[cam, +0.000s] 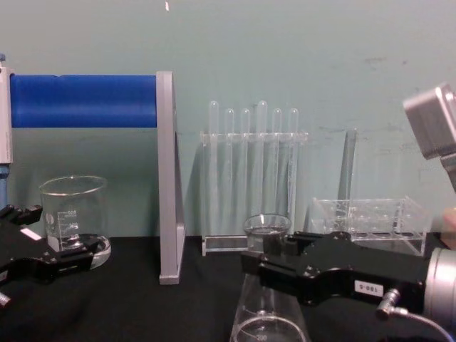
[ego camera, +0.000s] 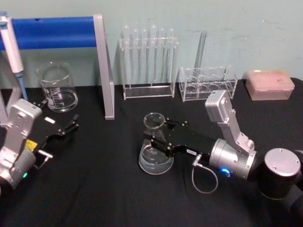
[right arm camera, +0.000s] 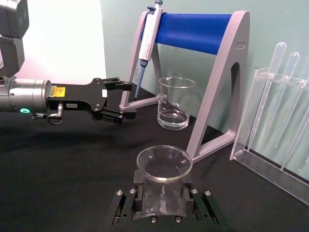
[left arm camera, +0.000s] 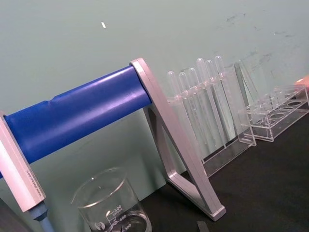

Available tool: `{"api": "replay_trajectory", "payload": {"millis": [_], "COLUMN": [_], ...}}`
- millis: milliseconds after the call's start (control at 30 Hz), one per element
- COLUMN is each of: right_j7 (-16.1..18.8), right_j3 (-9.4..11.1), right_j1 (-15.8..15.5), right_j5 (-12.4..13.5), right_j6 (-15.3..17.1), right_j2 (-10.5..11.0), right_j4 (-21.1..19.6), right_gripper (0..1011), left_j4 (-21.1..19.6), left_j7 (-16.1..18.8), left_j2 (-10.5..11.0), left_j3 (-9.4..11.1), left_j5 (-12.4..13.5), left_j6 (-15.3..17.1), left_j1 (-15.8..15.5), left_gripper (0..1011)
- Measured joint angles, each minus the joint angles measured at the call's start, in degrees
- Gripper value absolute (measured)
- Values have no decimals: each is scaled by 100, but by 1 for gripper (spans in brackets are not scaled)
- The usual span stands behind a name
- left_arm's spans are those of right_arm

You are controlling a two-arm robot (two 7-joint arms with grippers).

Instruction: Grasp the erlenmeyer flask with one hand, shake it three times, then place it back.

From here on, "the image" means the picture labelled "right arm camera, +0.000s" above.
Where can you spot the white blue micropipette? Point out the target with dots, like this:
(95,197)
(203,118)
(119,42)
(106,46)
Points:
(148,41)

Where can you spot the clear glass beaker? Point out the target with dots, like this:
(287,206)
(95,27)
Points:
(164,174)

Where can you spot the black table cloth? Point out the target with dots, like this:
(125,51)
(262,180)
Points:
(60,181)

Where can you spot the grey pipette stand blue bar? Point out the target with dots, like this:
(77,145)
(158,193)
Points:
(195,31)

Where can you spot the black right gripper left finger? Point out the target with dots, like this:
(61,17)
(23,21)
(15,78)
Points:
(138,200)

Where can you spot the clear plastic transfer pipette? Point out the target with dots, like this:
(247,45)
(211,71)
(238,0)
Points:
(298,125)
(265,94)
(288,96)

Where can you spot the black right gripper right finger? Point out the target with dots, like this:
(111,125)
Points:
(196,203)

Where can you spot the glass beaker with water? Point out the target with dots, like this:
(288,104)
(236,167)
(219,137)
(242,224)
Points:
(173,118)

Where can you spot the clear acrylic pipette rack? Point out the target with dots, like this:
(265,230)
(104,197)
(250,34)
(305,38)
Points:
(260,166)

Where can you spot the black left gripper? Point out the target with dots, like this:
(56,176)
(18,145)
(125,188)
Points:
(79,96)

